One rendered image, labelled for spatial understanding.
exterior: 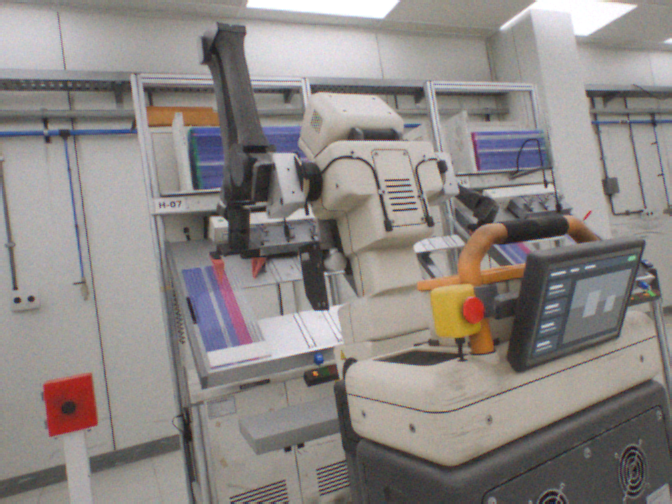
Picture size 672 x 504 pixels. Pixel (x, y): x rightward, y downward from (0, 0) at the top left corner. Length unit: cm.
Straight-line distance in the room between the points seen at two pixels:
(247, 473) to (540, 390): 143
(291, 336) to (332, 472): 65
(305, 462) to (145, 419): 172
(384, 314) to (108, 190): 279
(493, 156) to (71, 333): 272
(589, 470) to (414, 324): 44
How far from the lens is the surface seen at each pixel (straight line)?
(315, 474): 215
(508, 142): 296
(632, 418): 101
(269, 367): 169
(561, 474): 87
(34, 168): 370
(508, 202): 287
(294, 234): 213
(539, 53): 496
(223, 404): 198
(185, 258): 206
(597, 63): 642
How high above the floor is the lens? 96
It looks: 3 degrees up
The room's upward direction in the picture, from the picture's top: 9 degrees counter-clockwise
